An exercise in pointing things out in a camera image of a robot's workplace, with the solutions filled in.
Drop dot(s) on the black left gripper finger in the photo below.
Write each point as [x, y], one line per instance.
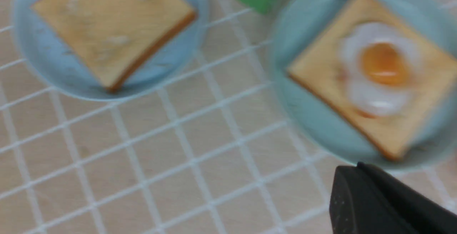
[367, 200]

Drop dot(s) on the toast slice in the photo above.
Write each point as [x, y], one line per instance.
[319, 70]
[113, 38]

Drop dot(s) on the fried egg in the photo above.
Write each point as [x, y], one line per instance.
[382, 68]

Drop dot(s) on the teal green plate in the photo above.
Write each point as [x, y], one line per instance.
[297, 26]

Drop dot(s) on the light blue plate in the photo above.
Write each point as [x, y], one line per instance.
[51, 59]

